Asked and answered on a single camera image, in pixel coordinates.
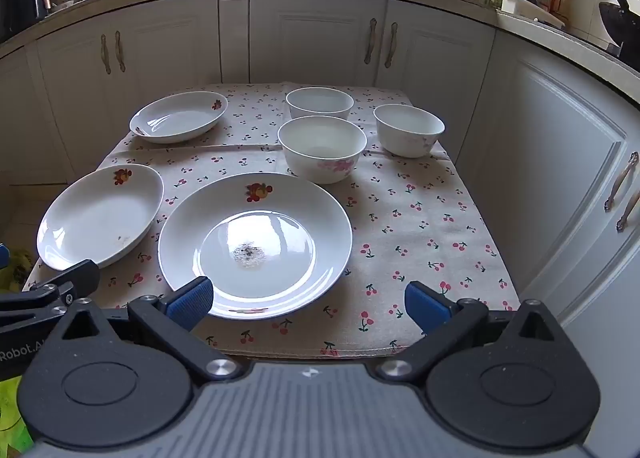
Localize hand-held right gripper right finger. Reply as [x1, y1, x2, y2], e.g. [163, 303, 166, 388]
[376, 281, 571, 385]

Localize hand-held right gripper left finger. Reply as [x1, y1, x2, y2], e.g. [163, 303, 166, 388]
[50, 276, 246, 385]

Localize white oval plate fruit print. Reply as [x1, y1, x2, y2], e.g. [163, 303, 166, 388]
[36, 164, 165, 271]
[129, 91, 229, 144]

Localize large round white plate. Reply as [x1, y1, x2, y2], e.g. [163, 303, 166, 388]
[158, 172, 354, 321]

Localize white bowl pale flower print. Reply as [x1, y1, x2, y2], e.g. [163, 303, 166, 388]
[285, 86, 355, 121]
[373, 103, 446, 159]

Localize white bowl bold pink flowers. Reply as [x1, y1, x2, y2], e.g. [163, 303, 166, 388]
[277, 115, 368, 185]

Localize green plastic bag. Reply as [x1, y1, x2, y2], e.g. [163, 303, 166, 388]
[0, 248, 38, 456]

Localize cherry print tablecloth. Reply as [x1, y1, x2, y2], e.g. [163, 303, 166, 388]
[22, 82, 521, 359]

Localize white cabinet door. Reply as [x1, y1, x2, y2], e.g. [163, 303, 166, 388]
[248, 0, 390, 87]
[560, 153, 640, 458]
[384, 0, 498, 159]
[36, 20, 121, 184]
[452, 30, 633, 319]
[111, 0, 223, 136]
[0, 40, 68, 186]

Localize black air fryer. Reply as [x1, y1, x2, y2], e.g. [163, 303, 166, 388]
[0, 0, 51, 41]

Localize narrow white cabinet panel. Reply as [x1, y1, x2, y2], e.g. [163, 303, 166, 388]
[218, 0, 252, 85]

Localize white plastic tray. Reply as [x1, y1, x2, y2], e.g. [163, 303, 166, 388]
[499, 0, 568, 30]

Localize black wok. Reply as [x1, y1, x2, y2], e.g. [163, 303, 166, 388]
[595, 0, 640, 59]

